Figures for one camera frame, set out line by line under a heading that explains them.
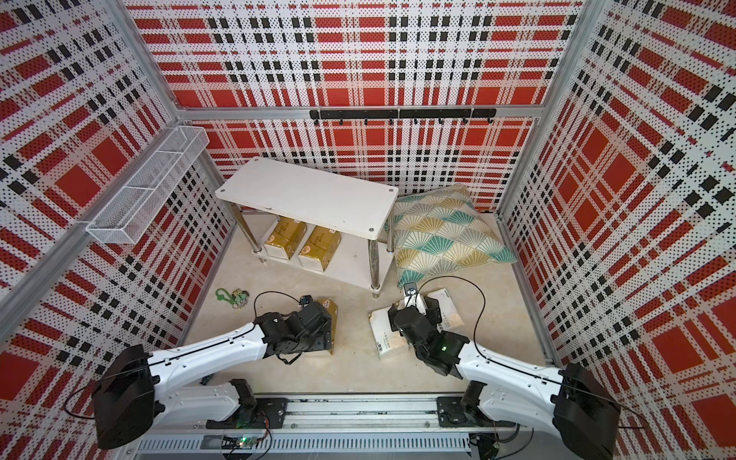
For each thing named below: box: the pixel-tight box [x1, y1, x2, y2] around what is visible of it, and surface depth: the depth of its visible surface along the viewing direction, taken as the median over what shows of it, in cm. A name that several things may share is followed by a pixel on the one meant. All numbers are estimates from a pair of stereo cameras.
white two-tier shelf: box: [215, 156, 399, 299], surface depth 82 cm
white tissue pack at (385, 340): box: [368, 306, 409, 359], surface depth 84 cm
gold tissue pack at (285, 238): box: [263, 216, 308, 260], surface depth 98 cm
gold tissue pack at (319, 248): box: [298, 225, 343, 273], surface depth 95 cm
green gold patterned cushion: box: [392, 184, 518, 290], surface depth 95 cm
